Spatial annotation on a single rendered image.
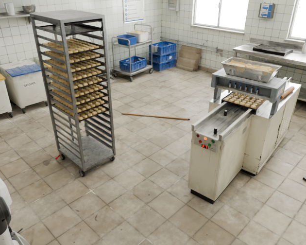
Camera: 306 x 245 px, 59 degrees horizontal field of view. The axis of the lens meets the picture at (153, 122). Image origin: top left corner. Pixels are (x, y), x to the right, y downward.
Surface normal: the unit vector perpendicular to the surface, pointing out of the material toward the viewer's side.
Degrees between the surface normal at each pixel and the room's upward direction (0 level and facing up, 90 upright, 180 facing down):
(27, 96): 91
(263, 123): 90
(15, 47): 90
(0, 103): 94
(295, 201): 0
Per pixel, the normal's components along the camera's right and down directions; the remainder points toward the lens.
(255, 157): -0.63, 0.37
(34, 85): 0.70, 0.37
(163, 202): 0.00, -0.88
